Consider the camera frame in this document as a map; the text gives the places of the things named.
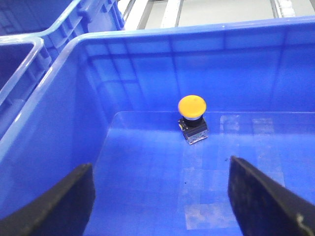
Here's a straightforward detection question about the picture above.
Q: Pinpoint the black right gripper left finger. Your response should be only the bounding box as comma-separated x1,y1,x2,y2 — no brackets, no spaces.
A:
0,163,95,236

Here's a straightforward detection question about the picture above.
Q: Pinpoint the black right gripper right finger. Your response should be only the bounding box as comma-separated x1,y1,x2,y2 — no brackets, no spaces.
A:
227,156,315,236

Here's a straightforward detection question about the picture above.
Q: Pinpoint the yellow mushroom push button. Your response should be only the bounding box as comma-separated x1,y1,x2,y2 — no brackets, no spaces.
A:
178,94,209,145

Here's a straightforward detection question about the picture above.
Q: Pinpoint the large blue bin right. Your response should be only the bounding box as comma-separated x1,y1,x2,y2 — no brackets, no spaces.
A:
0,16,315,236

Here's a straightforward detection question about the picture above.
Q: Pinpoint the large blue bin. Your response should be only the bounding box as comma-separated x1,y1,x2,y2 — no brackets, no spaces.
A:
0,16,315,236
0,0,125,64

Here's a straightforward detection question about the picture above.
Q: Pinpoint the small blue bin lower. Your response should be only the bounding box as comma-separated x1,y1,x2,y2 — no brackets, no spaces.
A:
0,37,52,137

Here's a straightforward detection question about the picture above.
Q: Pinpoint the large blue bin left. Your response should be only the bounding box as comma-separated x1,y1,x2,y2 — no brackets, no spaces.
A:
0,0,125,64

